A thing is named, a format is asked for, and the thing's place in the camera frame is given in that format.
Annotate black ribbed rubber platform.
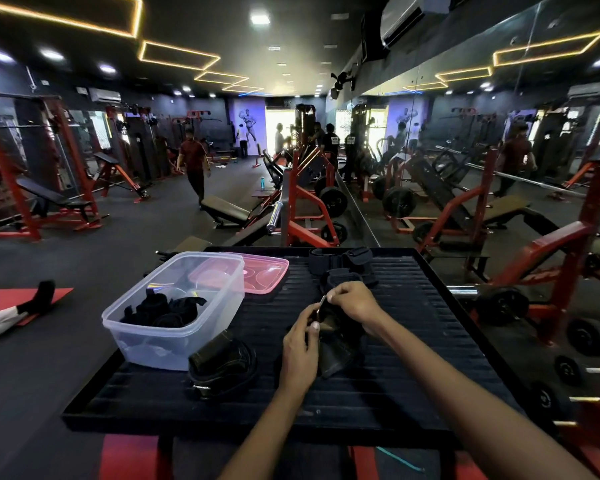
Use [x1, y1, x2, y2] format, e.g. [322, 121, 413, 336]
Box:
[61, 246, 526, 449]

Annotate person's left forearm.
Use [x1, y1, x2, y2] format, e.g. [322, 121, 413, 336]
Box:
[219, 382, 315, 480]

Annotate person's right hand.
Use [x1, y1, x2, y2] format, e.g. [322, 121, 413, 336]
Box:
[326, 281, 388, 330]

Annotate black flat bench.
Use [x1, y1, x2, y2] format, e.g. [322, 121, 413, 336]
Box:
[200, 195, 268, 230]

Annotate black straps in container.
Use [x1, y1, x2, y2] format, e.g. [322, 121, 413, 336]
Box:
[119, 288, 208, 329]

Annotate white wall air conditioner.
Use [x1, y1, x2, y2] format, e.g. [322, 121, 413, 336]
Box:
[88, 87, 123, 105]

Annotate pink plastic container lid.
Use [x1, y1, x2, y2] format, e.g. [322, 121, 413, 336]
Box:
[189, 253, 290, 296]

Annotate clear plastic storage container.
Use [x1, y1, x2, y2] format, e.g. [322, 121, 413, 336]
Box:
[101, 252, 246, 371]

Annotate person's right forearm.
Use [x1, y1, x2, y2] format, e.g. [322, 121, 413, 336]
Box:
[372, 310, 600, 480]

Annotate person's left hand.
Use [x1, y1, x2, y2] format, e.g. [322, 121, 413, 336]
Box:
[279, 303, 327, 394]

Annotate large wall mirror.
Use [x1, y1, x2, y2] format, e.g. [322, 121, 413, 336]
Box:
[336, 0, 600, 445]

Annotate bodybuilder wall poster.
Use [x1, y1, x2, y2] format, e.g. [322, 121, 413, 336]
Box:
[237, 110, 260, 143]

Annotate red plate loaded press machine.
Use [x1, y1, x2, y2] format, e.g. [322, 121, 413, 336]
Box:
[265, 145, 350, 248]

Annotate coiled black leather belt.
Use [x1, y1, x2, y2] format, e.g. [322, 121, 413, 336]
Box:
[187, 329, 260, 400]

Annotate red floor mat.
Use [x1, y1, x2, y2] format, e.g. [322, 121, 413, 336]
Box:
[0, 287, 74, 327]

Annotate red squat rack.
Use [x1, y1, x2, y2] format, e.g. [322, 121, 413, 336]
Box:
[0, 93, 103, 242]

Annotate white air conditioner unit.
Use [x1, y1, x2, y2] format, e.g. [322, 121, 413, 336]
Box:
[379, 0, 453, 49]

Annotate black ankle strap with ring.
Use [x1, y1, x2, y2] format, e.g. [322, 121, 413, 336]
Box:
[312, 297, 367, 379]

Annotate black wall fan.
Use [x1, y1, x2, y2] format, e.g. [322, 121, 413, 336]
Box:
[329, 71, 356, 100]

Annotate red incline bench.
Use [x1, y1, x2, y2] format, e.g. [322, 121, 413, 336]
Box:
[91, 152, 152, 204]

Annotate red and black weight bench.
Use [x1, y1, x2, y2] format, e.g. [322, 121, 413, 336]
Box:
[15, 176, 103, 231]

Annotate black padded strap pair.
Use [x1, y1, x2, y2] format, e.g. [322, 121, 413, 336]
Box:
[308, 246, 380, 294]

